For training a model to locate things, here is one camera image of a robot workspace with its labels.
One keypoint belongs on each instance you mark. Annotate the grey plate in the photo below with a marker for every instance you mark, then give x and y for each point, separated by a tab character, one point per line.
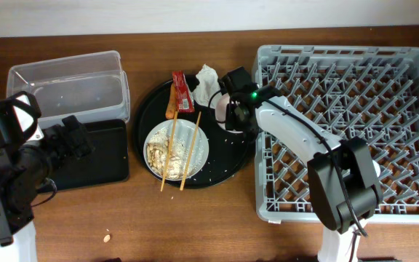
184	130

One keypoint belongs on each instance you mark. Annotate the white tissue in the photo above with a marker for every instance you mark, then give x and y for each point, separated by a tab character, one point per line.
208	85

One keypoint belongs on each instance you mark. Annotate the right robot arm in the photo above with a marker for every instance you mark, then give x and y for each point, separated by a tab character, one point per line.
343	180

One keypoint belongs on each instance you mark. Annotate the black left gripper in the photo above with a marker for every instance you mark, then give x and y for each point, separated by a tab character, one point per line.
57	136

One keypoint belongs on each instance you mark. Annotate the clear plastic bin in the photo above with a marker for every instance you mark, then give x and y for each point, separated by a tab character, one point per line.
92	87

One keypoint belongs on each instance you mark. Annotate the grey dishwasher rack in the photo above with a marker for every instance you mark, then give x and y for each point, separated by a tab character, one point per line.
366	92

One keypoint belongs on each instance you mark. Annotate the peanut shells pile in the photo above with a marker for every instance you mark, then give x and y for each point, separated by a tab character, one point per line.
157	160

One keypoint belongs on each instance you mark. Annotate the peanut on table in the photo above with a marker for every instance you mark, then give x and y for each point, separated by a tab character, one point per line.
107	238

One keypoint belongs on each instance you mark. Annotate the rice pile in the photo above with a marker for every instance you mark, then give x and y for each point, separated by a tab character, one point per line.
178	146

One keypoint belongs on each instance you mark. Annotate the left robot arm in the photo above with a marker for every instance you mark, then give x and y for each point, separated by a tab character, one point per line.
29	155

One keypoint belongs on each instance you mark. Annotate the black rectangular tray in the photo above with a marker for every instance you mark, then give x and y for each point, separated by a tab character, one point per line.
108	163

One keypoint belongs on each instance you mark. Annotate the orange carrot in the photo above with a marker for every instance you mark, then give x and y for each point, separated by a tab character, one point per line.
172	104

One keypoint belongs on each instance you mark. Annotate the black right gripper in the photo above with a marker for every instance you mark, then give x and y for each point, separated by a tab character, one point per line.
232	118

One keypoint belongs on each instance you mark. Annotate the red snack wrapper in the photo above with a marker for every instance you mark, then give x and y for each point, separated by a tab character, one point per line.
183	94

